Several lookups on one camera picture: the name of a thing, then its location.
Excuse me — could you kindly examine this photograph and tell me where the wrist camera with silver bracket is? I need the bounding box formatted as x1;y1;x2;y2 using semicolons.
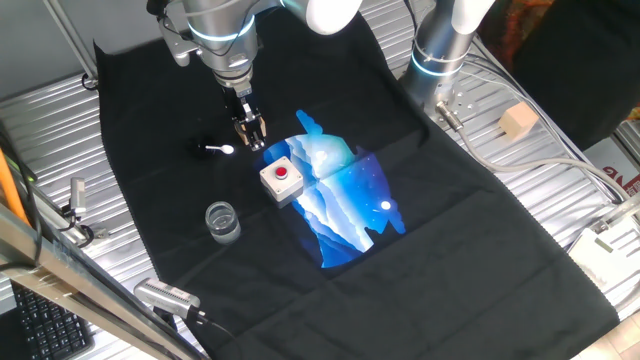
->
146;0;194;68

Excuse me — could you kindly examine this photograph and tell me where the orange tube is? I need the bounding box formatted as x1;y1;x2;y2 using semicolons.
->
0;147;30;226

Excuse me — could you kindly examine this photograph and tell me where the silver camera with black cable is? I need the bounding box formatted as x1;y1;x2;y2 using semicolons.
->
133;277;202;321

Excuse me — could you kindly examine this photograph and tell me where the silver camera on rail clamp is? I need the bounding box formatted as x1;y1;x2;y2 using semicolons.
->
59;177;109;246

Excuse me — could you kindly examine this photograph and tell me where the grey box with red button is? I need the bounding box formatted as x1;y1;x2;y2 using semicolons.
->
258;155;305;204

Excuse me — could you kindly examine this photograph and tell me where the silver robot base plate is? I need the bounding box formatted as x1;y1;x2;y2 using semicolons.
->
424;82;479;121

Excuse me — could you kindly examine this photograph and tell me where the grey robot hose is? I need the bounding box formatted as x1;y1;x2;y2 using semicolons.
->
434;99;631;204

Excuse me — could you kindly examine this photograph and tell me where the clear glass jar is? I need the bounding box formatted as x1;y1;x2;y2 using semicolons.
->
204;200;242;245

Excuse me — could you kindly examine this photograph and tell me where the thin metal pole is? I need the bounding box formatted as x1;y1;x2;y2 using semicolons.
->
42;0;100;81

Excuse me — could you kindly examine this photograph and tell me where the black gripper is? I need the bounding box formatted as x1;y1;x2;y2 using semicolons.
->
221;82;268;152

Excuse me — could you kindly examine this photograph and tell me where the white flat device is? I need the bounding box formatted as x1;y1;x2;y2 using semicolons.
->
568;214;640;306

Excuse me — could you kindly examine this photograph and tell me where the aluminium frame beam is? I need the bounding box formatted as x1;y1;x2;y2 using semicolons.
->
0;202;206;360

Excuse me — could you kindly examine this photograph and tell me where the black chair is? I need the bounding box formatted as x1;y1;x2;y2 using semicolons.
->
509;0;640;151

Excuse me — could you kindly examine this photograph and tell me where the black cloth with blue print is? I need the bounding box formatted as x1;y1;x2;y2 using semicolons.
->
93;9;621;360

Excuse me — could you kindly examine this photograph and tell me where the red and white box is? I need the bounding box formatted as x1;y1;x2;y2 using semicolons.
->
582;137;640;201

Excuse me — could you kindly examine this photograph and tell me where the black keyboard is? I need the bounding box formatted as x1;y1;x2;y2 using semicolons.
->
9;279;96;360

